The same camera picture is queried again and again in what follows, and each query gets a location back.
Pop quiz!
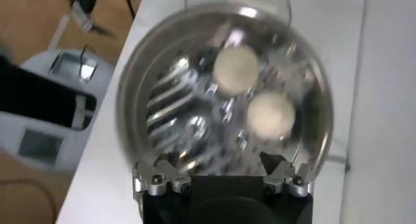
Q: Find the white robot base body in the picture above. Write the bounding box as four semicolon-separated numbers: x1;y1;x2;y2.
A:
0;48;116;174

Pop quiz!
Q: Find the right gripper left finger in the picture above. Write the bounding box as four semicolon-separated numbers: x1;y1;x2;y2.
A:
133;160;192;200

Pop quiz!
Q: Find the stainless steel steamer basket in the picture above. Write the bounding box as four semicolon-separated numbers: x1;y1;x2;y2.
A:
116;3;335;180

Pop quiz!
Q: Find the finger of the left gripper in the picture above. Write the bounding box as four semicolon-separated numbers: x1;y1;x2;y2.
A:
70;0;114;38

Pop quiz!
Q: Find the white steamed baozi bun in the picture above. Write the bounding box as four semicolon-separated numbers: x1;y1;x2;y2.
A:
246;92;296;141
213;45;260;96

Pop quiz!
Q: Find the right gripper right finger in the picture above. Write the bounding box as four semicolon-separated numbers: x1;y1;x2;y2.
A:
259;152;315;199

